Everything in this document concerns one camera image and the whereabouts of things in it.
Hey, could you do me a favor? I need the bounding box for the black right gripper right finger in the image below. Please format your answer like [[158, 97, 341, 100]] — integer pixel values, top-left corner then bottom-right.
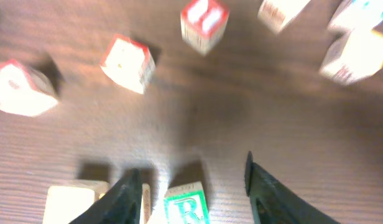
[[244, 152, 339, 224]]

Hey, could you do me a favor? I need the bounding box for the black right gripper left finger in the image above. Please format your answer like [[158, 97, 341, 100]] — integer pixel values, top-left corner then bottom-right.
[[70, 168, 142, 224]]

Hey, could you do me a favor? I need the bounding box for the yellow C wooden block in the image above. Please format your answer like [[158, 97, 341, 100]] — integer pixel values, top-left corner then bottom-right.
[[42, 179, 110, 224]]

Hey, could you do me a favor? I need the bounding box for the green R wooden block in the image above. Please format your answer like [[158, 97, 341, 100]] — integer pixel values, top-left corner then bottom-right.
[[164, 182, 210, 224]]

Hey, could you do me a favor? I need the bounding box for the yellow O wooden block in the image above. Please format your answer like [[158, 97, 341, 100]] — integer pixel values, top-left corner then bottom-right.
[[139, 183, 151, 224]]

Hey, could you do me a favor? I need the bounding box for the red U block middle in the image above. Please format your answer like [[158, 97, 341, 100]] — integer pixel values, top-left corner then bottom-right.
[[100, 34, 155, 95]]

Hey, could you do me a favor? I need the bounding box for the red A wooden block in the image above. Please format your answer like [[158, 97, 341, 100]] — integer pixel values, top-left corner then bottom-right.
[[0, 59, 58, 117]]

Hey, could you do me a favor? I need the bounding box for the yellow block lower middle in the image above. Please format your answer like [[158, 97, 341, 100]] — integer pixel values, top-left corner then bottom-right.
[[320, 30, 383, 85]]

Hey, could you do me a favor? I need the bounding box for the red I block near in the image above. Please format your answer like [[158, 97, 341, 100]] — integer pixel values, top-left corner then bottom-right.
[[180, 0, 229, 55]]

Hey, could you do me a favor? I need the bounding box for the blue 2 wooden block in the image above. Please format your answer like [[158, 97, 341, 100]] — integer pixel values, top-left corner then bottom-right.
[[327, 0, 383, 32]]

